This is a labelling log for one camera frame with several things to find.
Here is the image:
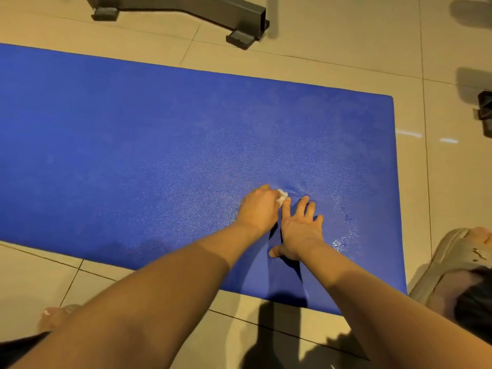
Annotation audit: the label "person's left hand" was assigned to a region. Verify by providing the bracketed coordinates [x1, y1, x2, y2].
[237, 184, 284, 237]

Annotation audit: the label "person's right hand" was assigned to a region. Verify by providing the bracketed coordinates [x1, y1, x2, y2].
[268, 196, 327, 262]

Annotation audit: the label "blue exercise mat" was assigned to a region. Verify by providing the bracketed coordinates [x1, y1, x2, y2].
[0, 43, 408, 316]

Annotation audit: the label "person's right forearm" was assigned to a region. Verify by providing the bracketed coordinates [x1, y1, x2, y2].
[293, 243, 492, 369]

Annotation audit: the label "person's left forearm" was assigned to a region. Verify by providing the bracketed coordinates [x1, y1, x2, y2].
[8, 222, 278, 369]

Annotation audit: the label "beige slipper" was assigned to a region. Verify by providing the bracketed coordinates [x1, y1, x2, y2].
[408, 227, 492, 323]

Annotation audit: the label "person's right foot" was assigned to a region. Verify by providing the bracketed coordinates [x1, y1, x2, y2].
[470, 227, 492, 262]

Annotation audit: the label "person's foot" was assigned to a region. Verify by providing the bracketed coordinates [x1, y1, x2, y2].
[470, 227, 492, 262]
[37, 303, 84, 333]

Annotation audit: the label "black equipment foot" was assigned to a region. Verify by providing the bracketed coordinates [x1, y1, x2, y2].
[477, 90, 492, 138]

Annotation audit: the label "person's left foot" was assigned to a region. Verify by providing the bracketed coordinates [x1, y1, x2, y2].
[37, 303, 84, 333]

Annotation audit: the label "black shorts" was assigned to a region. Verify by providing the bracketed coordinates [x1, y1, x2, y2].
[0, 331, 52, 369]

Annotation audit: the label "black rubber frame foot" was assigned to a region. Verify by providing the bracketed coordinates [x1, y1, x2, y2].
[225, 20, 270, 50]
[91, 7, 118, 22]

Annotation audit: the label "dark grey metal frame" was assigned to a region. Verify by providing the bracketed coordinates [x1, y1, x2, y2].
[84, 0, 267, 39]

